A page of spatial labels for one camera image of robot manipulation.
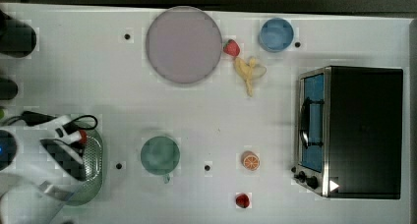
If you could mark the grey round plate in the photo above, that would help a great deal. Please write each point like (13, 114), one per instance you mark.
(184, 45)

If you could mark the red ketchup bottle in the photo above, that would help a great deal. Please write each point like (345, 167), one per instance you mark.
(84, 137)

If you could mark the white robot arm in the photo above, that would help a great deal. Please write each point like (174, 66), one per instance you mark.
(51, 170)

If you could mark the green oval strainer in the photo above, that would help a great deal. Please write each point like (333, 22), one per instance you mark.
(93, 160)

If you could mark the blue bowl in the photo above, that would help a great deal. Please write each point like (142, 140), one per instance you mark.
(276, 35)

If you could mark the toy orange half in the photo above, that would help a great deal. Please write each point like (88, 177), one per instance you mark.
(250, 160)

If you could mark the peeled toy banana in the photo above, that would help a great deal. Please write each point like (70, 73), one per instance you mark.
(249, 71)

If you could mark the small red toy fruit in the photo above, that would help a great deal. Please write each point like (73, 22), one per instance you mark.
(242, 200)

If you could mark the black toaster oven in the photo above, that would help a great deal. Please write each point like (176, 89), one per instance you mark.
(349, 132)

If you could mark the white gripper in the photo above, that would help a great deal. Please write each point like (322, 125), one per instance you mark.
(65, 130)

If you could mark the green toy lime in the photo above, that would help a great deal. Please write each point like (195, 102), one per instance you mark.
(2, 113)

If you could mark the toy strawberry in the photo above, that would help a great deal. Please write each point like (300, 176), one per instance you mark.
(231, 48)

